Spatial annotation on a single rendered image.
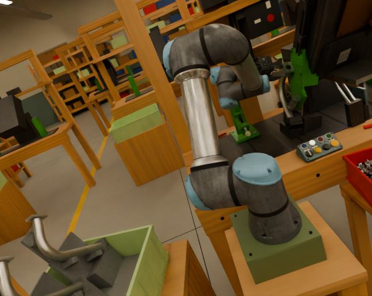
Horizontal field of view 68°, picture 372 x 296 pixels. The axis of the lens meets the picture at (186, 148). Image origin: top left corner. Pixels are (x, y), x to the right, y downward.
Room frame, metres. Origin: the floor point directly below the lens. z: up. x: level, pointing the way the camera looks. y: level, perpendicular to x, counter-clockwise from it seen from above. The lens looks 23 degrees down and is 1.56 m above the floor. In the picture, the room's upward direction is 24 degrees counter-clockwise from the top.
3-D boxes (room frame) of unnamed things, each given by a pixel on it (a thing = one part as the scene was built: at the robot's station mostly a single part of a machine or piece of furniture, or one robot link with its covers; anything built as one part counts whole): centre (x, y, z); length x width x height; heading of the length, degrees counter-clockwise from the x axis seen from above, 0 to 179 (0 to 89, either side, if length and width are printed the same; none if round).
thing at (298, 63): (1.18, -0.62, 1.17); 0.13 x 0.12 x 0.20; 87
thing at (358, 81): (1.13, -0.77, 1.11); 0.39 x 0.16 x 0.03; 177
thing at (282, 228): (0.64, -0.15, 0.99); 0.15 x 0.15 x 0.10
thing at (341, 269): (0.64, -0.15, 0.83); 0.32 x 0.32 x 0.04; 85
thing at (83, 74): (10.72, 2.33, 1.11); 3.01 x 0.54 x 2.23; 89
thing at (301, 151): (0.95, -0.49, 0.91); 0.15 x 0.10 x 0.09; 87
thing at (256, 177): (0.64, -0.14, 1.11); 0.13 x 0.12 x 0.14; 65
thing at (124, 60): (8.27, -0.02, 1.12); 3.01 x 0.54 x 2.24; 89
